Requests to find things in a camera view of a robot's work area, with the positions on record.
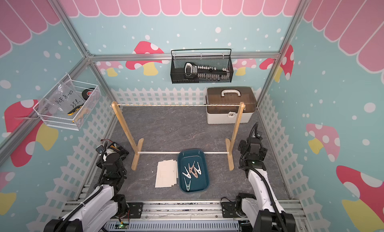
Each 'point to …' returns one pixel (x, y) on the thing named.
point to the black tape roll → (86, 93)
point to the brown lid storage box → (229, 95)
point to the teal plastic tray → (192, 170)
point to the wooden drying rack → (138, 151)
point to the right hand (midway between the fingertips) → (252, 143)
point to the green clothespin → (187, 185)
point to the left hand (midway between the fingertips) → (112, 151)
